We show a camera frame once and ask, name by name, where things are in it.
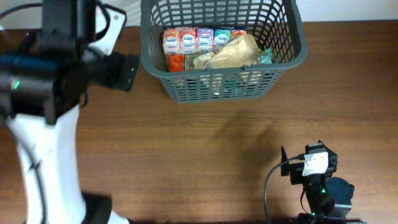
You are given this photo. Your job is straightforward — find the orange biscuit package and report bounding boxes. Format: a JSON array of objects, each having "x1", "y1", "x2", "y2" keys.
[{"x1": 167, "y1": 53, "x2": 201, "y2": 72}]

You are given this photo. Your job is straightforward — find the multicolour tissue pack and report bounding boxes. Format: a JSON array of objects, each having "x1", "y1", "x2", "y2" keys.
[{"x1": 161, "y1": 27, "x2": 246, "y2": 54}]

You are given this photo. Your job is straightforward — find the teal snack packet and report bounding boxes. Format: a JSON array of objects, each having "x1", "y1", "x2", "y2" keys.
[{"x1": 259, "y1": 48, "x2": 273, "y2": 64}]

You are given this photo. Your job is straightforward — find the beige bag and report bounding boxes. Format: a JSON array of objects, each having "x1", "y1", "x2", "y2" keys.
[{"x1": 193, "y1": 34, "x2": 261, "y2": 70}]

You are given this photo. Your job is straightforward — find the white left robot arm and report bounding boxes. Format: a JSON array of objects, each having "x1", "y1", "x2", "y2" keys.
[{"x1": 1, "y1": 0, "x2": 139, "y2": 224}]

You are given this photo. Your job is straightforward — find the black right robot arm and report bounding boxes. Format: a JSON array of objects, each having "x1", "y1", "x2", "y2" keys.
[{"x1": 281, "y1": 141, "x2": 361, "y2": 223}]

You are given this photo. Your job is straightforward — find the grey plastic basket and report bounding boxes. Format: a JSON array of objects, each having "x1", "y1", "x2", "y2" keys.
[{"x1": 141, "y1": 0, "x2": 308, "y2": 103}]

